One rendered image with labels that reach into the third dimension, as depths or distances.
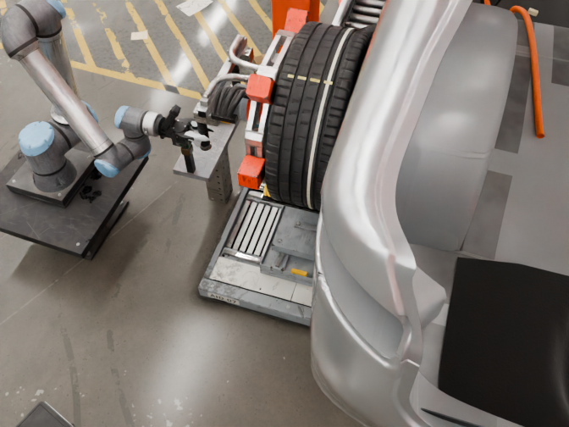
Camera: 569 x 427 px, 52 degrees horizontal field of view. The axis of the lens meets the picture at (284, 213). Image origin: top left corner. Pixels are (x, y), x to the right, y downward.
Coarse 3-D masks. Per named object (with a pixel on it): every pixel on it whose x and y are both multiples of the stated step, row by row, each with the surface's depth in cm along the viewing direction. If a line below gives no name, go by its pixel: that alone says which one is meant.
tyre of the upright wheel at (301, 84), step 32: (320, 32) 192; (352, 32) 195; (288, 64) 184; (320, 64) 183; (352, 64) 182; (288, 96) 182; (320, 96) 180; (288, 128) 184; (320, 128) 181; (288, 160) 188; (320, 160) 185; (288, 192) 200
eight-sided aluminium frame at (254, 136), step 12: (276, 36) 199; (288, 36) 199; (276, 48) 198; (288, 48) 197; (264, 60) 192; (276, 60) 192; (264, 72) 188; (276, 72) 189; (252, 108) 191; (264, 108) 190; (252, 120) 192; (264, 120) 191; (252, 132) 192; (264, 132) 192; (252, 144) 194; (264, 144) 196; (264, 156) 201; (264, 180) 209
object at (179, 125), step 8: (160, 120) 215; (176, 120) 215; (184, 120) 215; (160, 128) 216; (168, 128) 215; (176, 128) 213; (184, 128) 213; (160, 136) 220; (168, 136) 219; (176, 136) 215; (176, 144) 219; (184, 144) 217
